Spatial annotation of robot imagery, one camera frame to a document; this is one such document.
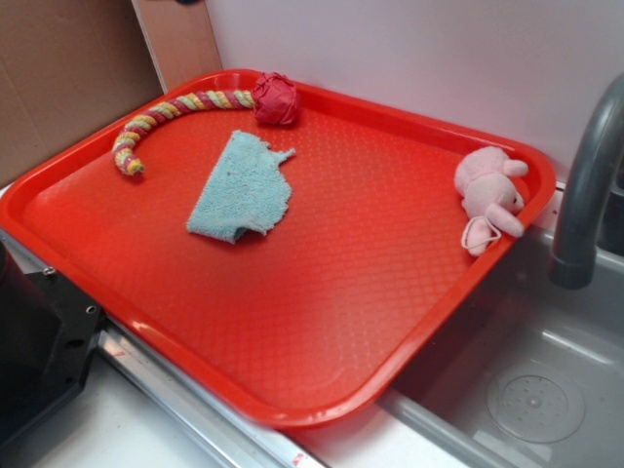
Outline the teal terry cloth rag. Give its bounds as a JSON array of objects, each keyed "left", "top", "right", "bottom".
[{"left": 186, "top": 131, "right": 295, "bottom": 245}]

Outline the twisted red yellow rope toy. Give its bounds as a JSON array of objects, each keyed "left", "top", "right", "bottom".
[{"left": 111, "top": 90, "right": 255, "bottom": 176}]

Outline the crumpled red paper ball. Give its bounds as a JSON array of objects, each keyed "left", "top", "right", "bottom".
[{"left": 252, "top": 72, "right": 299, "bottom": 125}]

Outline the grey sink faucet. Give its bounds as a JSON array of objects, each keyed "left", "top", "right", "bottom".
[{"left": 549, "top": 75, "right": 623, "bottom": 290}]

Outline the pink plush mouse toy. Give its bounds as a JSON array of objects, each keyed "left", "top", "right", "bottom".
[{"left": 454, "top": 146, "right": 528, "bottom": 257}]

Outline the brown cardboard panel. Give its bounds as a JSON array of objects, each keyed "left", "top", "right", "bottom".
[{"left": 1, "top": 1, "right": 221, "bottom": 186}]

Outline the red plastic tray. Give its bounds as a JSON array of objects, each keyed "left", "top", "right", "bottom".
[{"left": 1, "top": 84, "right": 556, "bottom": 428}]

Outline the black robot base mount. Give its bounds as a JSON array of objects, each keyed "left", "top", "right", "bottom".
[{"left": 1, "top": 247, "right": 104, "bottom": 448}]

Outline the grey plastic sink basin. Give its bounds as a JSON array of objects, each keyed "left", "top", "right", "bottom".
[{"left": 379, "top": 179, "right": 624, "bottom": 468}]

